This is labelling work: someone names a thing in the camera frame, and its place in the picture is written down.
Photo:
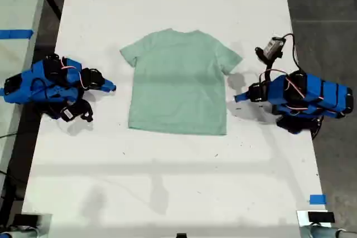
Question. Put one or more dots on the pale grey side table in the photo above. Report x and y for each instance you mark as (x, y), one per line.
(14, 4)

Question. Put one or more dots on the blue and black arm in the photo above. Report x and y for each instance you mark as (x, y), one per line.
(315, 90)
(42, 82)

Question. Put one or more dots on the pale green T-shirt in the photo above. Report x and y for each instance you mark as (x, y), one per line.
(178, 87)

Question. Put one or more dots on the small black clamp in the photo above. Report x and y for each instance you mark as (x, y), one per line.
(181, 235)

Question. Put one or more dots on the square blue tape piece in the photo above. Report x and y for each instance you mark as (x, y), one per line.
(318, 199)

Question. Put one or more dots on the long blue tape strip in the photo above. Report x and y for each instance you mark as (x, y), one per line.
(16, 34)

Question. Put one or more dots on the small black box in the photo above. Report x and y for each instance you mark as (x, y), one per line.
(25, 219)
(320, 217)

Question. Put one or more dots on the silver metal plate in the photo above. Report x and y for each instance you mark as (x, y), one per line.
(302, 218)

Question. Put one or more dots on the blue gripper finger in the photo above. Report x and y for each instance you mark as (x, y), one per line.
(242, 95)
(109, 82)
(108, 88)
(242, 99)

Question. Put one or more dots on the short black camera stalk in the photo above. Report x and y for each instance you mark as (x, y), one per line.
(269, 68)

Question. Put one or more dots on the pale grey pipe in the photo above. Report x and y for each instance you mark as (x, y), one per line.
(19, 233)
(320, 232)

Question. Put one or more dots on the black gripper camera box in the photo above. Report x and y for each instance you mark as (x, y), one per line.
(273, 47)
(68, 114)

